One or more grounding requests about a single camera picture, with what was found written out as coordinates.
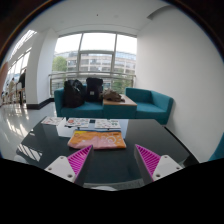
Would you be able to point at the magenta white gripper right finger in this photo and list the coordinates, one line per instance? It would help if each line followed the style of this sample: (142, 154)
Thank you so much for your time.
(152, 166)

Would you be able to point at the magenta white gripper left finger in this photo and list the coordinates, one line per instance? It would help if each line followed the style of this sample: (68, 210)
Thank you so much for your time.
(74, 167)

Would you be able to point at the orange folded towel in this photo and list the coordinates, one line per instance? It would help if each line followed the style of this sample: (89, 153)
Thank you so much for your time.
(98, 139)

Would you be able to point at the middle printed paper sheet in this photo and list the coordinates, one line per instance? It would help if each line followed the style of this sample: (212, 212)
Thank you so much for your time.
(78, 122)

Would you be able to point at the printed paper sheet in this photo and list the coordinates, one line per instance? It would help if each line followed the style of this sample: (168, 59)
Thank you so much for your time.
(52, 120)
(78, 122)
(107, 124)

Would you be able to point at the right printed paper sheet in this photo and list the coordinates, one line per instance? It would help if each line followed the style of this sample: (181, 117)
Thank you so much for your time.
(107, 124)

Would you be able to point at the left printed paper sheet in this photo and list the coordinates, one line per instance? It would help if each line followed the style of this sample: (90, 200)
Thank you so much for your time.
(52, 120)

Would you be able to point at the teal sectional sofa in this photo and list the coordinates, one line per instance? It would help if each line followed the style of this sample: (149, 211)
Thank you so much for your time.
(144, 104)

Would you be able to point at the wooden sofa side table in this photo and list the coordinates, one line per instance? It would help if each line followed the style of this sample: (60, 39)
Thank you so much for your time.
(125, 101)

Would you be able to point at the teal chair at right edge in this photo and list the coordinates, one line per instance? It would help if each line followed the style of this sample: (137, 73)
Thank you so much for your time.
(219, 152)

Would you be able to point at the black backpack left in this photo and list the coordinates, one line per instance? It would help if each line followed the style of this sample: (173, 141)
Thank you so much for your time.
(74, 93)

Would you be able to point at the brown jacket on sofa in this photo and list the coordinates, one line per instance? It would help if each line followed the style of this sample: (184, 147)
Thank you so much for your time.
(112, 95)

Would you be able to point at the black bag right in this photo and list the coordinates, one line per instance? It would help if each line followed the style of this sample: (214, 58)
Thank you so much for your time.
(94, 89)

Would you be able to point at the metal window railing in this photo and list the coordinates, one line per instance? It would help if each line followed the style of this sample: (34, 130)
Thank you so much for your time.
(116, 81)

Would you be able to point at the person in dark clothes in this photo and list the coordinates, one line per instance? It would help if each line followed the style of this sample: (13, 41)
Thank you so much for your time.
(22, 82)

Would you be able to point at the person in light clothes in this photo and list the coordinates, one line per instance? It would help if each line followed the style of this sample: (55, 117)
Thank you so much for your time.
(11, 89)

